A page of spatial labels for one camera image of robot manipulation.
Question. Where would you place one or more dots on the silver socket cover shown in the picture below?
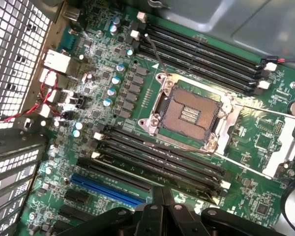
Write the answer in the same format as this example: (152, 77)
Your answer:
(285, 137)

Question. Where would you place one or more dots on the green motherboard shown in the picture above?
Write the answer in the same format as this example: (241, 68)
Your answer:
(248, 186)

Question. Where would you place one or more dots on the black RAM slot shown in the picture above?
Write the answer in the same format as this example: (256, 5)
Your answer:
(96, 155)
(137, 141)
(196, 68)
(202, 50)
(162, 160)
(199, 59)
(205, 41)
(159, 169)

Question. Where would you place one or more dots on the long blue expansion slot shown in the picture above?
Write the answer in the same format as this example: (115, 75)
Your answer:
(108, 190)

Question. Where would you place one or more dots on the silver network port block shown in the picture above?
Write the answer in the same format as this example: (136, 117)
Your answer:
(56, 61)

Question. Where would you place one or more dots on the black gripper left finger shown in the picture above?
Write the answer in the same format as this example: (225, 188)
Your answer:
(159, 216)

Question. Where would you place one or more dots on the CPU socket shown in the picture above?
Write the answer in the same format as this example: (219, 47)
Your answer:
(186, 113)

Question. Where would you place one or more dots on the long black expansion slot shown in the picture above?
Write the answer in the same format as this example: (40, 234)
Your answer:
(113, 174)

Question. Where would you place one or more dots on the thin metal locking lever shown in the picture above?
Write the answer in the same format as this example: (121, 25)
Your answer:
(157, 52)

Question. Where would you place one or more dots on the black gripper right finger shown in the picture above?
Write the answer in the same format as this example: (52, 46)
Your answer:
(170, 218)

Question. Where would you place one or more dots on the short black expansion slot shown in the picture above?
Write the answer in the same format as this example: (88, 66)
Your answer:
(76, 196)

